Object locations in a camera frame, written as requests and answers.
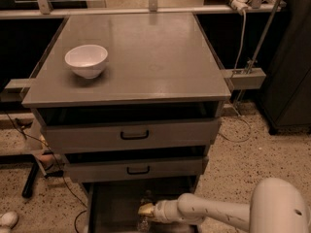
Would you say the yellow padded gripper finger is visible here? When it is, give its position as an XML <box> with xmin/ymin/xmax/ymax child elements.
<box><xmin>138</xmin><ymin>203</ymin><xmax>155</xmax><ymax>216</ymax></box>

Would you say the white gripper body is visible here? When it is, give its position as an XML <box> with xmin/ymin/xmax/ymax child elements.
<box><xmin>154</xmin><ymin>200</ymin><xmax>179</xmax><ymax>223</ymax></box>

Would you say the clear plastic water bottle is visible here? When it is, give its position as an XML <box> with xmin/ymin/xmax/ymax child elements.
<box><xmin>137</xmin><ymin>190</ymin><xmax>154</xmax><ymax>233</ymax></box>

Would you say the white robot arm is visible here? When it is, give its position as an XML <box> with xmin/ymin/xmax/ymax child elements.
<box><xmin>138</xmin><ymin>178</ymin><xmax>311</xmax><ymax>233</ymax></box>

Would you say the bottom open grey drawer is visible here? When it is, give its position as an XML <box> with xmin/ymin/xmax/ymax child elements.
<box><xmin>86</xmin><ymin>177</ymin><xmax>199</xmax><ymax>233</ymax></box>

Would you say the middle grey drawer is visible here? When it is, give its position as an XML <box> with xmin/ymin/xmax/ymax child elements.
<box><xmin>65</xmin><ymin>156</ymin><xmax>208</xmax><ymax>183</ymax></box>

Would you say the top grey drawer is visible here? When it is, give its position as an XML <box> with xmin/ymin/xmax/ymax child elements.
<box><xmin>42</xmin><ymin>118</ymin><xmax>220</xmax><ymax>153</ymax></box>

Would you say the grey drawer cabinet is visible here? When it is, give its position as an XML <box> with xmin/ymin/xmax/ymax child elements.
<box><xmin>20</xmin><ymin>12</ymin><xmax>231</xmax><ymax>233</ymax></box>

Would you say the black cylindrical tool on floor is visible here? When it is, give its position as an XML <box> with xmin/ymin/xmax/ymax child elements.
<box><xmin>21</xmin><ymin>162</ymin><xmax>39</xmax><ymax>199</ymax></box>

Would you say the white object floor corner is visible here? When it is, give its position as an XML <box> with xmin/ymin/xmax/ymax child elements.
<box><xmin>0</xmin><ymin>211</ymin><xmax>18</xmax><ymax>233</ymax></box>

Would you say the white bowl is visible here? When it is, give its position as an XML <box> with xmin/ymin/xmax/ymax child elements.
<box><xmin>64</xmin><ymin>45</ymin><xmax>108</xmax><ymax>79</ymax></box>

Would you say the dark cabinet right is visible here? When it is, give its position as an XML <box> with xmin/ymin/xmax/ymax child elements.
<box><xmin>258</xmin><ymin>0</ymin><xmax>311</xmax><ymax>135</ymax></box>

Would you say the metal rod stand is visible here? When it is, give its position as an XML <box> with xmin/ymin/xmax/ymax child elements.
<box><xmin>232</xmin><ymin>0</ymin><xmax>281</xmax><ymax>109</ymax></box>

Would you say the black cable on floor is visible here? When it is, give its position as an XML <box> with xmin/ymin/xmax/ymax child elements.
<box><xmin>3</xmin><ymin>111</ymin><xmax>88</xmax><ymax>233</ymax></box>

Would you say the white cable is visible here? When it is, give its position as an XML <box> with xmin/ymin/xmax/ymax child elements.
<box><xmin>217</xmin><ymin>9</ymin><xmax>253</xmax><ymax>144</ymax></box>

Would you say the grey bracket block right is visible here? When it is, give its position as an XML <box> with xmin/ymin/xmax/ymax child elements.
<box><xmin>221</xmin><ymin>68</ymin><xmax>266</xmax><ymax>91</ymax></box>

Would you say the grey bracket block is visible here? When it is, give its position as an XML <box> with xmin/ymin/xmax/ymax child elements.
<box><xmin>0</xmin><ymin>79</ymin><xmax>33</xmax><ymax>102</ymax></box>
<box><xmin>221</xmin><ymin>68</ymin><xmax>266</xmax><ymax>91</ymax></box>

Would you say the grey bracket block left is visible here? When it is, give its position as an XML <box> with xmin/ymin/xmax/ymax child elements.
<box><xmin>0</xmin><ymin>79</ymin><xmax>33</xmax><ymax>102</ymax></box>

